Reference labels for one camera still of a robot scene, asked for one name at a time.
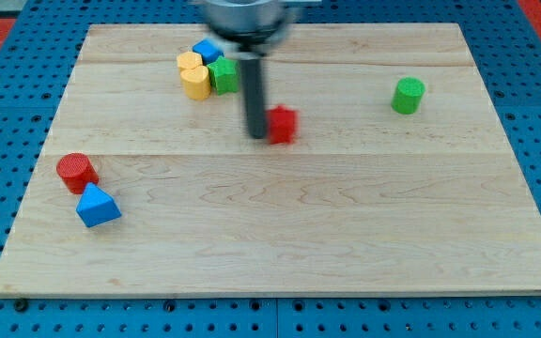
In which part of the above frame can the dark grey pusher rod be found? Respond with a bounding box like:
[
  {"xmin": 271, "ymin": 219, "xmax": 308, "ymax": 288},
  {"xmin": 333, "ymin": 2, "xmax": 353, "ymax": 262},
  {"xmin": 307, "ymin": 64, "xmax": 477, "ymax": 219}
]
[{"xmin": 239, "ymin": 54, "xmax": 267, "ymax": 139}]

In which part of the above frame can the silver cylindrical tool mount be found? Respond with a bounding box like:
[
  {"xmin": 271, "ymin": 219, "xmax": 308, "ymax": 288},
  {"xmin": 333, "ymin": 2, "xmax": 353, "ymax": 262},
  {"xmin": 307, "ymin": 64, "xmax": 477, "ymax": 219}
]
[{"xmin": 194, "ymin": 0, "xmax": 321, "ymax": 57}]

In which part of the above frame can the red star block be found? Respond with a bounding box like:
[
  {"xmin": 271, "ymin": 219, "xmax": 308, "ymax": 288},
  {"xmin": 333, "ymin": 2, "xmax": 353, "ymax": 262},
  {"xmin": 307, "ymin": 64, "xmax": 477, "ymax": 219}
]
[{"xmin": 267, "ymin": 105, "xmax": 298, "ymax": 145}]

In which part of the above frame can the green star block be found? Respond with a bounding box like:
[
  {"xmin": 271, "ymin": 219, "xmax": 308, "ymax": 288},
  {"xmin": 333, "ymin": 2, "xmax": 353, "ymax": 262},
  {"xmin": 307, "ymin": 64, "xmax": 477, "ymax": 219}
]
[{"xmin": 208, "ymin": 56, "xmax": 239, "ymax": 95}]

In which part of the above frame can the blue cube block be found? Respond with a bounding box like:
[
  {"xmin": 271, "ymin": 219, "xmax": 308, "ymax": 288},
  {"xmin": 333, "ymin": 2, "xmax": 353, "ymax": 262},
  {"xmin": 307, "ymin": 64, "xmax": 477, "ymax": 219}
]
[{"xmin": 192, "ymin": 38, "xmax": 224, "ymax": 65}]

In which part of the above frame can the yellow heart block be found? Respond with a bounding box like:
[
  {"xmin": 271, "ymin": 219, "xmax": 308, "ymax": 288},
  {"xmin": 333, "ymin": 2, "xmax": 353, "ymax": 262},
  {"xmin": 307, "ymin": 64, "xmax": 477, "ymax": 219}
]
[{"xmin": 180, "ymin": 66, "xmax": 211, "ymax": 100}]

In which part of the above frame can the yellow hexagon block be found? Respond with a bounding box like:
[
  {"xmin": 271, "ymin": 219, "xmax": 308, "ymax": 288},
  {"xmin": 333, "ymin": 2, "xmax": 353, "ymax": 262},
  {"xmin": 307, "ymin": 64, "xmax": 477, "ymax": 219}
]
[{"xmin": 176, "ymin": 52, "xmax": 203, "ymax": 72}]

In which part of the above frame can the green cylinder block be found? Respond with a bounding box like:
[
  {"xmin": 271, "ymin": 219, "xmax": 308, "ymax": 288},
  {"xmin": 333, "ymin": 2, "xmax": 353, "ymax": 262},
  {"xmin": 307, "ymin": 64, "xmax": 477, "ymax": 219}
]
[{"xmin": 391, "ymin": 77, "xmax": 425, "ymax": 115}]

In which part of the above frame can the light wooden board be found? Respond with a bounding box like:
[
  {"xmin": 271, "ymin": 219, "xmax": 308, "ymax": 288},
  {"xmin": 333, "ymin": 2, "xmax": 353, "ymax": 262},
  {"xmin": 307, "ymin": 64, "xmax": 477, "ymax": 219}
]
[{"xmin": 0, "ymin": 23, "xmax": 541, "ymax": 299}]

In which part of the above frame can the red cylinder block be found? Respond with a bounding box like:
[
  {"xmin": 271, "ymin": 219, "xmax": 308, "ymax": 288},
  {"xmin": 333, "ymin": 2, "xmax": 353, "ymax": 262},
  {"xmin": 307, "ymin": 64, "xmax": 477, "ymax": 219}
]
[{"xmin": 56, "ymin": 153, "xmax": 100, "ymax": 194}]

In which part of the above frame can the blue triangle block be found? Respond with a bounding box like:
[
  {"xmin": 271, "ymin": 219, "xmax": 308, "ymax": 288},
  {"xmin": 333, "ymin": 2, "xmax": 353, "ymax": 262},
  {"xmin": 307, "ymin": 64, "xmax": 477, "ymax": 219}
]
[{"xmin": 75, "ymin": 183, "xmax": 122, "ymax": 228}]

